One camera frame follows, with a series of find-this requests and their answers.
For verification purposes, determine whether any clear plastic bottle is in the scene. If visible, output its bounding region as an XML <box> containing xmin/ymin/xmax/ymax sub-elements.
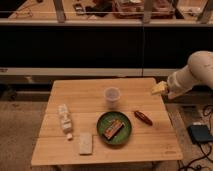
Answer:
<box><xmin>58</xmin><ymin>104</ymin><xmax>72</xmax><ymax>134</ymax></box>

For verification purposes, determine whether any translucent white cup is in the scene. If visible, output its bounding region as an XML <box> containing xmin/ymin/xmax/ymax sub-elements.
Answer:
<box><xmin>104</xmin><ymin>87</ymin><xmax>121</xmax><ymax>109</ymax></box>

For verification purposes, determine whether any white bottle cap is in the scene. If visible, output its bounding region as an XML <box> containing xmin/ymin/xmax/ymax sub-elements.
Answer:
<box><xmin>66</xmin><ymin>133</ymin><xmax>73</xmax><ymax>140</ymax></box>

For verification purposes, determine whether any black device on shelf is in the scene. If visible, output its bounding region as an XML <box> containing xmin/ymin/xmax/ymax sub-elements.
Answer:
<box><xmin>73</xmin><ymin>3</ymin><xmax>85</xmax><ymax>15</ymax></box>

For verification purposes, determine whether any wooden table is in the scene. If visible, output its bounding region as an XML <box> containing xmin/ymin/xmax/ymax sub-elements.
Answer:
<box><xmin>31</xmin><ymin>78</ymin><xmax>183</xmax><ymax>166</ymax></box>

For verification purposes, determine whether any red tray on shelf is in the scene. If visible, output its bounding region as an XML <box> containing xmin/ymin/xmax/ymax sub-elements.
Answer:
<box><xmin>112</xmin><ymin>0</ymin><xmax>175</xmax><ymax>18</ymax></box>

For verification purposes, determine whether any green ceramic plate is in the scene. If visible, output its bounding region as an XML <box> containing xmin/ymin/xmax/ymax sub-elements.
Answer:
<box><xmin>96</xmin><ymin>111</ymin><xmax>132</xmax><ymax>146</ymax></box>

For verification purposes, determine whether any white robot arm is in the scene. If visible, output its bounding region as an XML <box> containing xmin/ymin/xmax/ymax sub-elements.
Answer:
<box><xmin>151</xmin><ymin>51</ymin><xmax>213</xmax><ymax>99</ymax></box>

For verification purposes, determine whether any dark blue power box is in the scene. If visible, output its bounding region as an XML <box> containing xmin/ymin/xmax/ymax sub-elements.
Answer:
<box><xmin>187</xmin><ymin>125</ymin><xmax>213</xmax><ymax>144</ymax></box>

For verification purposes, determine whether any pale rectangular sponge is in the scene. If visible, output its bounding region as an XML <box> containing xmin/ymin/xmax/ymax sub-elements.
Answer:
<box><xmin>79</xmin><ymin>133</ymin><xmax>93</xmax><ymax>155</ymax></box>

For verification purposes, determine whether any black floor cable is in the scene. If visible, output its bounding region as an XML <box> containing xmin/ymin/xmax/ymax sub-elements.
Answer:
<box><xmin>178</xmin><ymin>143</ymin><xmax>213</xmax><ymax>171</ymax></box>

